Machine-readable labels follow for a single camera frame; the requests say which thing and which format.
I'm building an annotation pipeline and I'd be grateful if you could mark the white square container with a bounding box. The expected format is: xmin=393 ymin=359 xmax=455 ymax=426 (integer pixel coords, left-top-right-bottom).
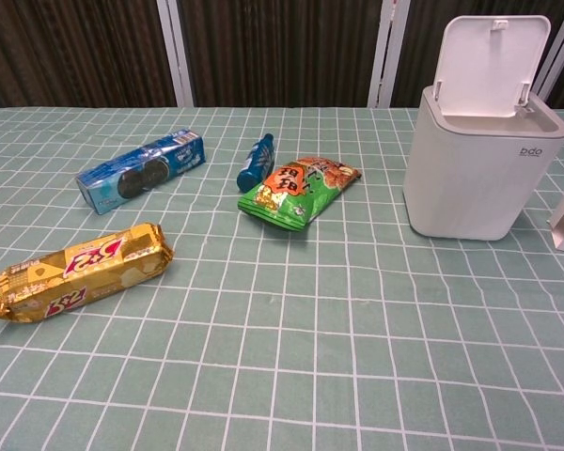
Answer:
xmin=401 ymin=14 xmax=564 ymax=241

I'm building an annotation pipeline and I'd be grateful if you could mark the green orange snack bag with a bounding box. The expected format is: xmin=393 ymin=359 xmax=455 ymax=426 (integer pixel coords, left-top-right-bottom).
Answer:
xmin=237 ymin=157 xmax=362 ymax=232

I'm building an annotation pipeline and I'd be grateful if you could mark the small blue bottle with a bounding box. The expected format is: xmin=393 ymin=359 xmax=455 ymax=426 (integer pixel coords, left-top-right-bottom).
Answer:
xmin=236 ymin=132 xmax=277 ymax=193

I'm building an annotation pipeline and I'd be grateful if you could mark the green white checked tablecloth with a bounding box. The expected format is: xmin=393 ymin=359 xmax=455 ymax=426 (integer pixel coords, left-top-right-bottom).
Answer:
xmin=0 ymin=106 xmax=564 ymax=451

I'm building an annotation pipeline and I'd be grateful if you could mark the blue cookie box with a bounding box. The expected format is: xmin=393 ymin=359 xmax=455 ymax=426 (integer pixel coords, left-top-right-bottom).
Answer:
xmin=74 ymin=129 xmax=207 ymax=216

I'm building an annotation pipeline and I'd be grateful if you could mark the gold biscuit pack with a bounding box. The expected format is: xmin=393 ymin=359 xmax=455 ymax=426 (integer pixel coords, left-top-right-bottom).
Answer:
xmin=0 ymin=222 xmax=176 ymax=323

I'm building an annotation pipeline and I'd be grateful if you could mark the white screen frame post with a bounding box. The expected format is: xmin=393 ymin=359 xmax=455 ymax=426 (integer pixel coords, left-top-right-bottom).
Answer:
xmin=155 ymin=0 xmax=197 ymax=108
xmin=528 ymin=0 xmax=564 ymax=112
xmin=367 ymin=0 xmax=408 ymax=108

